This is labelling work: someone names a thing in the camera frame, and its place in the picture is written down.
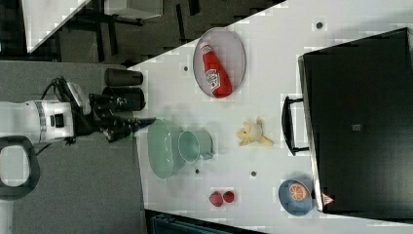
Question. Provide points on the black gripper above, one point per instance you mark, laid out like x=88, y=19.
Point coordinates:
x=102, y=118

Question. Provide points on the peeled toy banana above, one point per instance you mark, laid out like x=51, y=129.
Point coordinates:
x=253, y=132

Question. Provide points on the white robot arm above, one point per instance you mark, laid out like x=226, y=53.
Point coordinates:
x=24, y=125

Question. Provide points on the green mug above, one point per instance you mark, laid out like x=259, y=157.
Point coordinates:
x=193, y=145

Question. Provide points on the lower black cylinder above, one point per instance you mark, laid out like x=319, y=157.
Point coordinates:
x=127, y=98

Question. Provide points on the black cylinder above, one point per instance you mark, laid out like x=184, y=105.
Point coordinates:
x=127, y=98
x=119, y=77

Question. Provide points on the upper black cylinder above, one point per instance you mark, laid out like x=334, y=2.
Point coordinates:
x=119, y=77

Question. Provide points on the red ketchup bottle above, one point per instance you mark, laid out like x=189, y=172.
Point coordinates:
x=216, y=75

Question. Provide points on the larger toy strawberry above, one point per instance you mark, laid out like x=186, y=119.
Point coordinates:
x=216, y=199

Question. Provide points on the grey plate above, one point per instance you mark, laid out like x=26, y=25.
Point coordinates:
x=229, y=49

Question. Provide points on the smaller toy strawberry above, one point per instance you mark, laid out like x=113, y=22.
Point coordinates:
x=229, y=196

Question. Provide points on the white side table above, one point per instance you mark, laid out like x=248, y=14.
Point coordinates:
x=42, y=18

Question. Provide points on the orange slice toy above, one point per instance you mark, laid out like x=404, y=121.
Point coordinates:
x=298, y=191

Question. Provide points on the blue bowl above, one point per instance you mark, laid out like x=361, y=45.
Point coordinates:
x=294, y=207

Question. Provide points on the black toaster oven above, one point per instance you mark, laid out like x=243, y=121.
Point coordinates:
x=358, y=109

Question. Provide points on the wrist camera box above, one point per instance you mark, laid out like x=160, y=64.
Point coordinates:
x=81, y=99

